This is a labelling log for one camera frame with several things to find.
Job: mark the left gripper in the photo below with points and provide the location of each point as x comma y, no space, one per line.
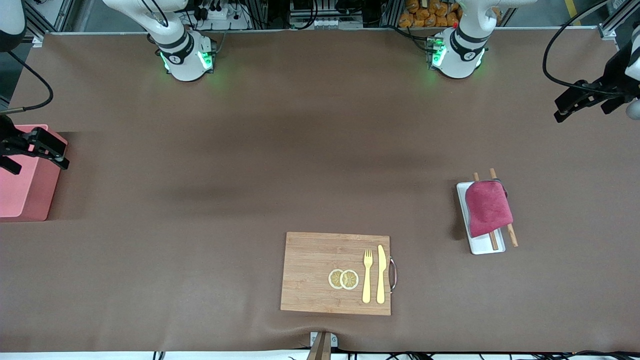
613,75

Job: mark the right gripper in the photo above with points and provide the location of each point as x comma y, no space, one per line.
7,131

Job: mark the pink microfibre cloth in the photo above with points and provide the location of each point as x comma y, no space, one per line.
487,207

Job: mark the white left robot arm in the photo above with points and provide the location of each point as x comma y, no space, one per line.
457,55

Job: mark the pink plastic bin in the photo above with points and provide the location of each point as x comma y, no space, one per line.
22,185

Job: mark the light wooden chopstick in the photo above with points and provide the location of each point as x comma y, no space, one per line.
512,236

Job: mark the white rectangular tray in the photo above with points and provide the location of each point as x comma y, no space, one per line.
482,244

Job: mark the orange snack bag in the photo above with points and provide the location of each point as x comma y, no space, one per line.
427,14

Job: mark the yellow plastic knife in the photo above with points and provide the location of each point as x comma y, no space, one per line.
381,275

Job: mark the long white power strip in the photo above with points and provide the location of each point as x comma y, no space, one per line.
325,23

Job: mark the yellow plastic fork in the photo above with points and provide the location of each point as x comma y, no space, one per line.
367,280

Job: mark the lemon slice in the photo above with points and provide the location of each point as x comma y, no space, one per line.
350,279
334,278

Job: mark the bamboo cutting board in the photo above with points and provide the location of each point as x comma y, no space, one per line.
315,260

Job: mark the aluminium frame post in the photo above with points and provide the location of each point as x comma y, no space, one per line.
612,22
42,27

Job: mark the front camera mount bracket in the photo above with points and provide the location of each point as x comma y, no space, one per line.
321,345

